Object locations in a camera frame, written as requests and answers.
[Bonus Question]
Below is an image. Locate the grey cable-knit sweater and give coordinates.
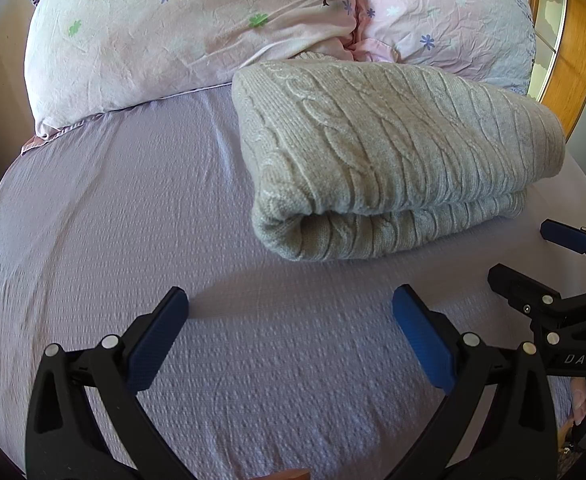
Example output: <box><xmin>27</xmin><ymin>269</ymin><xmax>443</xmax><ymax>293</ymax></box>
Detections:
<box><xmin>231</xmin><ymin>51</ymin><xmax>566</xmax><ymax>263</ymax></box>

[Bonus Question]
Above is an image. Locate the lilac bed sheet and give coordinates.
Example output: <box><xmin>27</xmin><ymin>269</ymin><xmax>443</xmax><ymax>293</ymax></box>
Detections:
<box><xmin>0</xmin><ymin>82</ymin><xmax>586</xmax><ymax>480</ymax></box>

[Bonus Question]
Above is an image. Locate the wooden framed cabinet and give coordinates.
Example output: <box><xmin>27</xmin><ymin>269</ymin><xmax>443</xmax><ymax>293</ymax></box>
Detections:
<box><xmin>525</xmin><ymin>0</ymin><xmax>586</xmax><ymax>128</ymax></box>

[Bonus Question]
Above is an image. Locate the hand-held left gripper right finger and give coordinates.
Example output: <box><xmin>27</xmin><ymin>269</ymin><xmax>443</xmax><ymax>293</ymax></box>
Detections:
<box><xmin>392</xmin><ymin>284</ymin><xmax>558</xmax><ymax>480</ymax></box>

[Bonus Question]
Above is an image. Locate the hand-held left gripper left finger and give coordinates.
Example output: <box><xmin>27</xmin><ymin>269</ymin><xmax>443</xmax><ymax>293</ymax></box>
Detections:
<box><xmin>25</xmin><ymin>286</ymin><xmax>190</xmax><ymax>480</ymax></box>

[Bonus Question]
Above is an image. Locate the pink pillow with white flowers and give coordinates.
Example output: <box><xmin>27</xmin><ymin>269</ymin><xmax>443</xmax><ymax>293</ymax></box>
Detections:
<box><xmin>353</xmin><ymin>0</ymin><xmax>538</xmax><ymax>96</ymax></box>

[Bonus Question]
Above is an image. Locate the person's right hand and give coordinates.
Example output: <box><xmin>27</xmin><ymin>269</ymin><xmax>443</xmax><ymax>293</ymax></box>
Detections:
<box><xmin>557</xmin><ymin>377</ymin><xmax>586</xmax><ymax>442</ymax></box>

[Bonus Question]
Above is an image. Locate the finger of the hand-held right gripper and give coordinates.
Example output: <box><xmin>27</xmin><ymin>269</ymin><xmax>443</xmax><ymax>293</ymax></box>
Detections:
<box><xmin>487</xmin><ymin>262</ymin><xmax>578</xmax><ymax>343</ymax></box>
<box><xmin>540</xmin><ymin>218</ymin><xmax>586</xmax><ymax>281</ymax></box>

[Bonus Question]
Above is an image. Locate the pink pillow with tree print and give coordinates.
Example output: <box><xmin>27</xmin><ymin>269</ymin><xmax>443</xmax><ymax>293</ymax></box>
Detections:
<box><xmin>24</xmin><ymin>0</ymin><xmax>360</xmax><ymax>142</ymax></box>

